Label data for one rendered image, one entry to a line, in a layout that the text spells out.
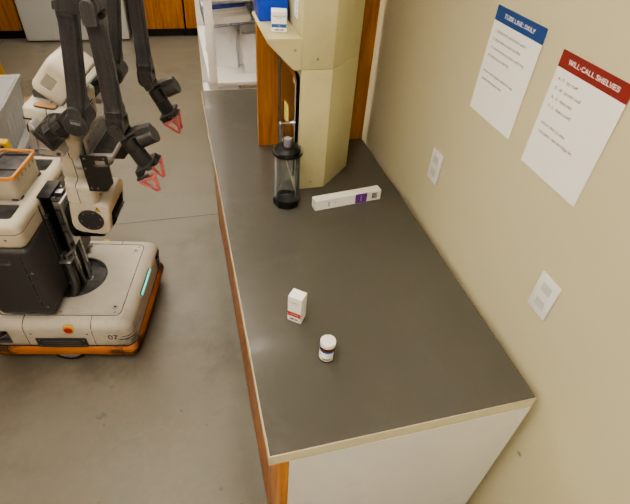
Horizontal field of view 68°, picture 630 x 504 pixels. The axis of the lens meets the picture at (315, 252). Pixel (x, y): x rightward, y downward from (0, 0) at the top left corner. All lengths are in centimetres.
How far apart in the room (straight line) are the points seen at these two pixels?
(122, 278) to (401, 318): 156
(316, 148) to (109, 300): 126
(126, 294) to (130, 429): 62
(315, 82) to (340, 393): 102
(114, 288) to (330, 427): 158
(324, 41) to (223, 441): 165
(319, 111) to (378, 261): 58
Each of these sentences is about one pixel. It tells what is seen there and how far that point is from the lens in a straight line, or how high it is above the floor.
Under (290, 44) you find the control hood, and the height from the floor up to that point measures 149.
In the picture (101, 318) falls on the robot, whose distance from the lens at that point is 239.
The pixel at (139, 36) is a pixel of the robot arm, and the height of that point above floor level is 138.
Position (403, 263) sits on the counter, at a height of 94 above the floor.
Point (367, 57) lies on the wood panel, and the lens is 215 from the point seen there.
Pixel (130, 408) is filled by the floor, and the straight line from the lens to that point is 240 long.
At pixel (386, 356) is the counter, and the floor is 94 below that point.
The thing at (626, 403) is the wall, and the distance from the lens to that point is 122.
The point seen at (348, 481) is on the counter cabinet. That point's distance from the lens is 140.
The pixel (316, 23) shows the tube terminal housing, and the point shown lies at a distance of 164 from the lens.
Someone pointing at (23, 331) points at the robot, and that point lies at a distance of 254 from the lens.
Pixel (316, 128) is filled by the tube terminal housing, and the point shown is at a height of 120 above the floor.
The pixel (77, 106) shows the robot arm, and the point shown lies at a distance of 176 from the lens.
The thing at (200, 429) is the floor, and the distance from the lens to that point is 228.
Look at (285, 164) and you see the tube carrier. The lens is 167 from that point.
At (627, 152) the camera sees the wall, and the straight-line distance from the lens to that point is 111.
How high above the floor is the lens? 199
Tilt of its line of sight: 41 degrees down
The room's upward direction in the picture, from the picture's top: 4 degrees clockwise
